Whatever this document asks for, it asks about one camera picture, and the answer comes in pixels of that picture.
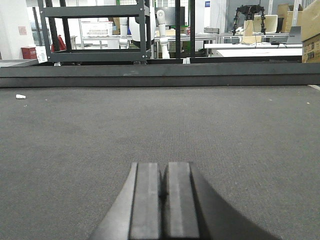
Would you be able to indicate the white table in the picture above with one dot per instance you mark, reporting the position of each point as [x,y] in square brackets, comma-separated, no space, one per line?
[229,50]

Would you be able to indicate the white plastic crate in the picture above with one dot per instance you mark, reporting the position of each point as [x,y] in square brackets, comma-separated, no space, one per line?
[97,29]

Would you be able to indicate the dark metal shelving rack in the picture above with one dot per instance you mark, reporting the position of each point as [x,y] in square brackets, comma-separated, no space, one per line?
[57,39]

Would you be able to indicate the red box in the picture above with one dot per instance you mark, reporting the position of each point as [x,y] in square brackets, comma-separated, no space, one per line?
[29,52]

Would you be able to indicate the cardboard box at right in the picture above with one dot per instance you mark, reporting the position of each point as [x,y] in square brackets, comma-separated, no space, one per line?
[310,33]

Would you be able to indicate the small white paper scrap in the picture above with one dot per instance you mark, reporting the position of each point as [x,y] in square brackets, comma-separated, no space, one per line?
[20,96]

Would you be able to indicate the black table edge rail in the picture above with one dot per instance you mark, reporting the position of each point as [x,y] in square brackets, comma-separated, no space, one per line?
[162,75]

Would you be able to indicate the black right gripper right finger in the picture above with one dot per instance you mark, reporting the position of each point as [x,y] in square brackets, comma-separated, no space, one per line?
[193,210]

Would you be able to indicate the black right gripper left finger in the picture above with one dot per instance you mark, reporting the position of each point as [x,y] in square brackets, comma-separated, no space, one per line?
[135,213]

